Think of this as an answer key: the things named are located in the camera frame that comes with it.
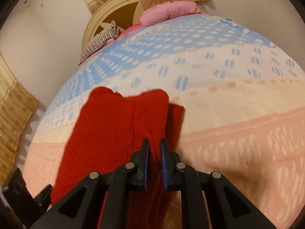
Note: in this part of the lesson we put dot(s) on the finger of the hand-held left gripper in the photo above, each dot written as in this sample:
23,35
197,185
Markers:
44,194

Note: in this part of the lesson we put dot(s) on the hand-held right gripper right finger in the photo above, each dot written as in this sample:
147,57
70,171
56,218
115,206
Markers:
165,169

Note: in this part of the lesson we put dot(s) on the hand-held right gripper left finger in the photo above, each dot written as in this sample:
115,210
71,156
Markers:
144,169

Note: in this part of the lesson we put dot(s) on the red fleece garment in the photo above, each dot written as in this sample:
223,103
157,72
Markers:
114,128

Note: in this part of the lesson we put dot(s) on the pink and blue dotted blanket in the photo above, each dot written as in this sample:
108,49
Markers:
214,88

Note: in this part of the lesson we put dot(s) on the striped pillow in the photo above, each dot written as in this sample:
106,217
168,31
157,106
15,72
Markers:
100,41

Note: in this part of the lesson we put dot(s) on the cream round bed headboard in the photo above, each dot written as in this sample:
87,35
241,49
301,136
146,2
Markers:
112,16

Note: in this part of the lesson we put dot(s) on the pink folded quilt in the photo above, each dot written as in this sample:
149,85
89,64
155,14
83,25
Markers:
171,10

